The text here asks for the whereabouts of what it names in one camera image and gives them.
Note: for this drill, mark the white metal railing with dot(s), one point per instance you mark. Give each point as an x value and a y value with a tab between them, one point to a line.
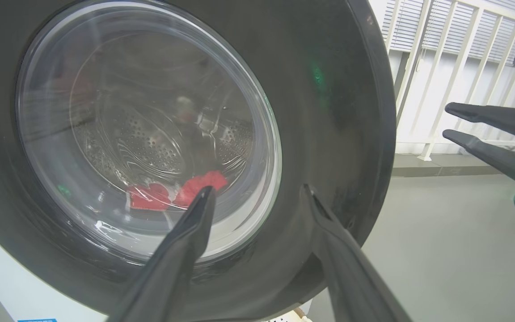
463	53

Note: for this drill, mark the small blue sticker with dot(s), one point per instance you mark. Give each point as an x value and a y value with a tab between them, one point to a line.
36	320

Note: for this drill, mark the white window blinds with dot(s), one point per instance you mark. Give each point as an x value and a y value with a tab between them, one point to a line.
449	27

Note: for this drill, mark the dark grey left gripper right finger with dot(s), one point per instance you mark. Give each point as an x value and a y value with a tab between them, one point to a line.
351	277

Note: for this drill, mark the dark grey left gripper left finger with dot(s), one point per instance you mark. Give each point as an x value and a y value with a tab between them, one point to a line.
172	268

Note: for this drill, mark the red garment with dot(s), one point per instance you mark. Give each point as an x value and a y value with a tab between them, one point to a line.
199	184

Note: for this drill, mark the dark grey washing machine door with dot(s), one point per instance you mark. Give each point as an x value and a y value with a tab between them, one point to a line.
329	89

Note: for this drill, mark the steel washing machine drum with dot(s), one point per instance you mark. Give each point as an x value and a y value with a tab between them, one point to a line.
150	147

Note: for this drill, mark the white washing machine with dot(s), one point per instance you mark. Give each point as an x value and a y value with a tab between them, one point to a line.
16	286

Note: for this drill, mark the cream perforated laundry basket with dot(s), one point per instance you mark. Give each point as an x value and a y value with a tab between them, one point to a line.
284	318

